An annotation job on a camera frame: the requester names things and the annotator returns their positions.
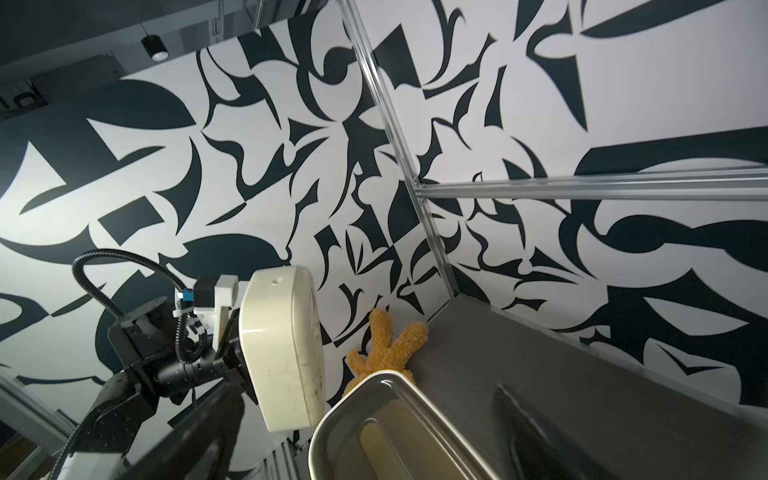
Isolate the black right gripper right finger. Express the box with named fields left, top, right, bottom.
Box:
left=493, top=384, right=616, bottom=479

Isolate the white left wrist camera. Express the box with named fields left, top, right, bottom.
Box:
left=177, top=274, right=240, bottom=351

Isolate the cream box dark clear lid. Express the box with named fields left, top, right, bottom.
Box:
left=238, top=266, right=325, bottom=432

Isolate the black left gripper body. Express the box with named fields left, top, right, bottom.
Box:
left=108, top=297, right=258, bottom=402

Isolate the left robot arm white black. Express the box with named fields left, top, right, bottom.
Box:
left=51, top=297, right=255, bottom=479

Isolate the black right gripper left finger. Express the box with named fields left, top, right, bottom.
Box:
left=119, top=384, right=244, bottom=480

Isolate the brown plush bunny toy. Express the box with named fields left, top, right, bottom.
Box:
left=344, top=308, right=429, bottom=395

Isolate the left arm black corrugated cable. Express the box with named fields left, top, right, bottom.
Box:
left=71, top=248, right=208, bottom=364

